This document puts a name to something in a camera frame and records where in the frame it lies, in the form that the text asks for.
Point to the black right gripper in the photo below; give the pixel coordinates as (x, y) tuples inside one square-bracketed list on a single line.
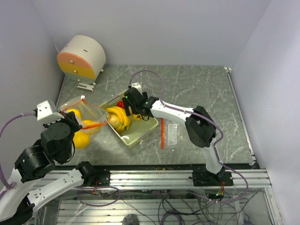
[(127, 105)]

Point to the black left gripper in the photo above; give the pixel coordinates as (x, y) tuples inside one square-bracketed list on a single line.
[(71, 118)]

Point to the yellow bell pepper toy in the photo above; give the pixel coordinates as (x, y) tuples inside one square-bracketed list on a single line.
[(137, 117)]

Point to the yellow banana bunch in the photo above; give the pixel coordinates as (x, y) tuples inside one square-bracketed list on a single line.
[(125, 120)]

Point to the yellow orange toy fruit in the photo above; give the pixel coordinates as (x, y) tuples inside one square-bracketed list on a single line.
[(81, 140)]

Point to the yellow lemon toy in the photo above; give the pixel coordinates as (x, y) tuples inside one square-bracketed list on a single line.
[(89, 127)]

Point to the clear zip bag red zipper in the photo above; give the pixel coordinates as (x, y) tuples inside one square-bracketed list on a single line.
[(88, 111)]

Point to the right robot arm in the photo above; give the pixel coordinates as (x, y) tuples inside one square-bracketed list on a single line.
[(200, 127)]

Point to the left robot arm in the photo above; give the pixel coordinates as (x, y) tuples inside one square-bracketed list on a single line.
[(18, 201)]

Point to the red strawberry toy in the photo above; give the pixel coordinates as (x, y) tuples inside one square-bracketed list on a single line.
[(121, 104)]

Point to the pale green plastic basket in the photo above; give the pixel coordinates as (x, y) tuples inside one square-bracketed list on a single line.
[(138, 129)]

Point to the tan potato toy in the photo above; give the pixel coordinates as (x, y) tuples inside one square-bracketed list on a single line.
[(114, 121)]

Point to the small white clip block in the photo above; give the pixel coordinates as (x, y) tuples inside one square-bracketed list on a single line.
[(87, 87)]

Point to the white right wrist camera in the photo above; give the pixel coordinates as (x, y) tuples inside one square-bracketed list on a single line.
[(137, 85)]

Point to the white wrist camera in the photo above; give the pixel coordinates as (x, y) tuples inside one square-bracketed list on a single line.
[(47, 112), (137, 85)]

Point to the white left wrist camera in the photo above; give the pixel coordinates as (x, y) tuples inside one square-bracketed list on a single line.
[(47, 112)]

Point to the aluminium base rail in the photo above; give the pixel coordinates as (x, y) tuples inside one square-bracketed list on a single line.
[(167, 178)]

